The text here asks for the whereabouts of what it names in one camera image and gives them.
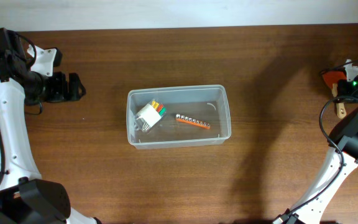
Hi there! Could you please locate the red scraper with wooden handle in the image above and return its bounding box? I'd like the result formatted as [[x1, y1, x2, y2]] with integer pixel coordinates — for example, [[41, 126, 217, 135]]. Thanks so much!
[[322, 71, 347, 119]]

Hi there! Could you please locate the clear case of coloured bits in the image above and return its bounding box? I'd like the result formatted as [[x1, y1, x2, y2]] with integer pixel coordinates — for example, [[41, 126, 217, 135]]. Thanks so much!
[[135, 99, 167, 133]]

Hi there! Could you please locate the clear plastic container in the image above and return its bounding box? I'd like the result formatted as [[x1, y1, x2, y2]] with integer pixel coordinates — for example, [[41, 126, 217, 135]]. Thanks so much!
[[126, 85, 231, 149]]

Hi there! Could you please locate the orange socket rail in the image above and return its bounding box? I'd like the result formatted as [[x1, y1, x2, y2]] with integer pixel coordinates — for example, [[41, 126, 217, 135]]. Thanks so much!
[[175, 113, 211, 129]]

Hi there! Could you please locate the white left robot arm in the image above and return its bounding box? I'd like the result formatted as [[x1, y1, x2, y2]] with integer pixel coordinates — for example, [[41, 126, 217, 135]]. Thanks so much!
[[0, 28, 98, 223]]

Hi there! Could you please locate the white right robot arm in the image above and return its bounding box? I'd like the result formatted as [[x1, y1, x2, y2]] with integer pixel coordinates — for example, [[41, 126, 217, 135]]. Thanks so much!
[[273, 60, 358, 224]]

